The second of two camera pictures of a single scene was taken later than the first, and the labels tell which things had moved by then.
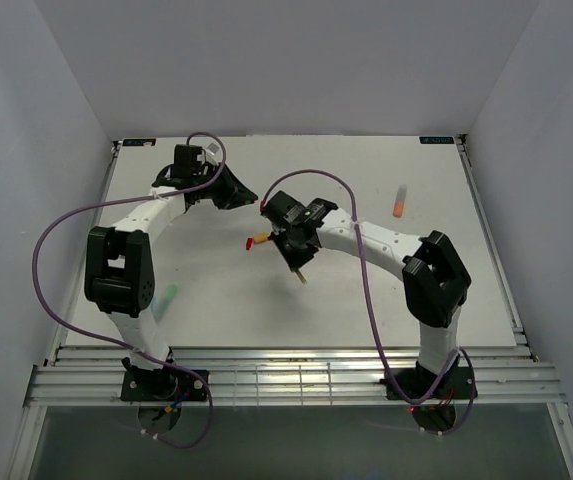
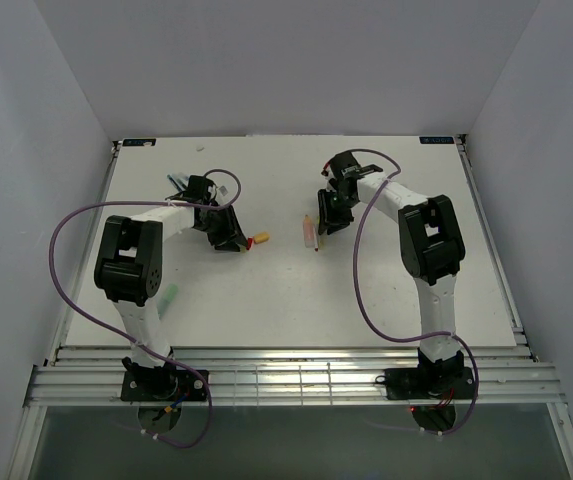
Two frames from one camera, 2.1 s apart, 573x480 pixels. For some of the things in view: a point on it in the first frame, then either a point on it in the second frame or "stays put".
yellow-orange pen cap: [261, 237] stays put
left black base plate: [164, 384] stays put
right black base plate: [455, 385] stays put
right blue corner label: [436, 139] stays put
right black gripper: [295, 260] -> [326, 213]
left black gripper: [235, 192] -> [232, 227]
